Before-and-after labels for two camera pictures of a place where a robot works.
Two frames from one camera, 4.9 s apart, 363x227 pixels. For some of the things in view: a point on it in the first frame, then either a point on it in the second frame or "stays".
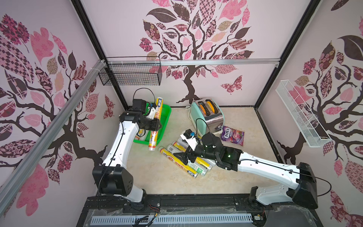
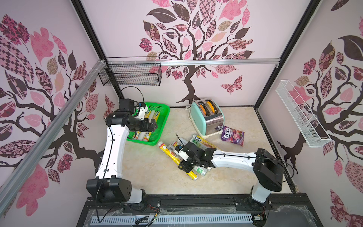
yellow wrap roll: x=159 y=108 to x=147 y=135
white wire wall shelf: x=303 y=117 stays
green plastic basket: x=164 y=117 stays
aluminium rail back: x=191 y=61 stays
